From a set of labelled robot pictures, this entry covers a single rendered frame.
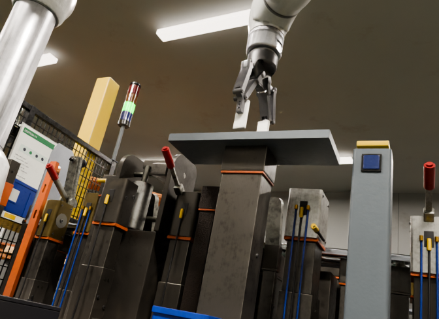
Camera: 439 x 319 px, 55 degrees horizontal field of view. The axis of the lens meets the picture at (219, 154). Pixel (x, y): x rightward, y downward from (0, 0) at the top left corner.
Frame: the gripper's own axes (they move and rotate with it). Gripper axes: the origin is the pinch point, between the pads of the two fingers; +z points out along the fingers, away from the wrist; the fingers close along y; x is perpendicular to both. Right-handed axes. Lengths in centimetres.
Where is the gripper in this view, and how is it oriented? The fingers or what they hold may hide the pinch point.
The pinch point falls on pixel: (251, 129)
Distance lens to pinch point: 96.1
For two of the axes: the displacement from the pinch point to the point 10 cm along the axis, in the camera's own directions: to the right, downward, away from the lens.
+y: 5.5, 4.1, 7.3
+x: -8.2, 0.8, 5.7
